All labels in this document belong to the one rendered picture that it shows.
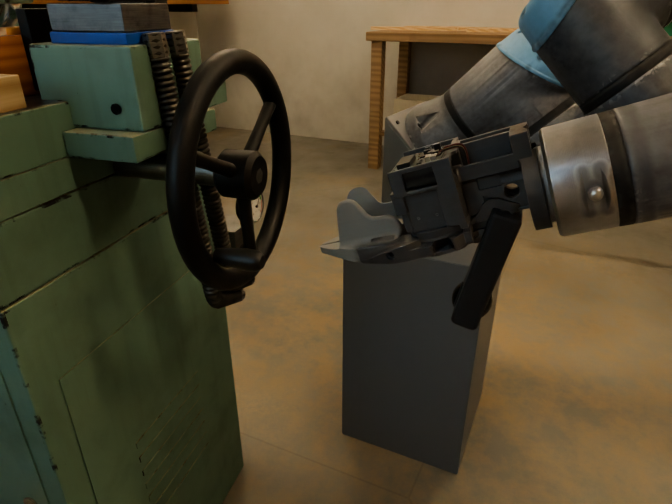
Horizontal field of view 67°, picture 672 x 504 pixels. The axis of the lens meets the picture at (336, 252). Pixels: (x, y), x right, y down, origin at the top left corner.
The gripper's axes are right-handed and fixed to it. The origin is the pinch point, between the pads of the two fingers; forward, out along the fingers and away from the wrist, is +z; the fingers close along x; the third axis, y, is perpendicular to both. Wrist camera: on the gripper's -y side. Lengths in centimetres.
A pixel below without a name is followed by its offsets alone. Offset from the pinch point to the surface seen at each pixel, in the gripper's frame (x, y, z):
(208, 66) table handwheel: -4.9, 20.8, 8.6
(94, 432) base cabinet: 5.4, -16.5, 41.1
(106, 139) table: -1.7, 17.8, 22.4
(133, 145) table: -1.8, 16.2, 19.4
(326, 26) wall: -349, 48, 114
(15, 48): -4.7, 30.6, 31.7
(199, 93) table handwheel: -1.8, 18.6, 8.8
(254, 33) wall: -357, 65, 176
